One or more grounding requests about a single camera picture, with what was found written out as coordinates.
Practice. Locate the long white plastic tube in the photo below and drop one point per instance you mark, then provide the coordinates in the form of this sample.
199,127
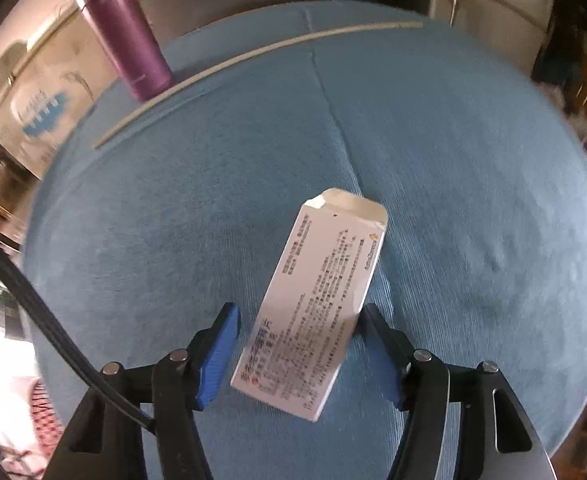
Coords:
273,46

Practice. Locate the red plastic mesh basket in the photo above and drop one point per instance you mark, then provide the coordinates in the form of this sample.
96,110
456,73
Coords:
43,410

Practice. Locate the long white carton box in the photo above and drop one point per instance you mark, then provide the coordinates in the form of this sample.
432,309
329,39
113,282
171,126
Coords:
313,300

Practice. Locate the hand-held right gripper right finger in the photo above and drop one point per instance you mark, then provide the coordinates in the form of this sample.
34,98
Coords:
391,375

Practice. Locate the purple thermos bottle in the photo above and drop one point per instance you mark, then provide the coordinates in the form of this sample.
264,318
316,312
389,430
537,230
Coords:
128,35

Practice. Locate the silver refrigerator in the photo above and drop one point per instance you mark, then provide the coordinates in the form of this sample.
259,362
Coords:
483,5

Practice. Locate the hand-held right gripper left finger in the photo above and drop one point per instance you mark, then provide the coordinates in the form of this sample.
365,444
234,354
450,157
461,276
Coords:
218,355

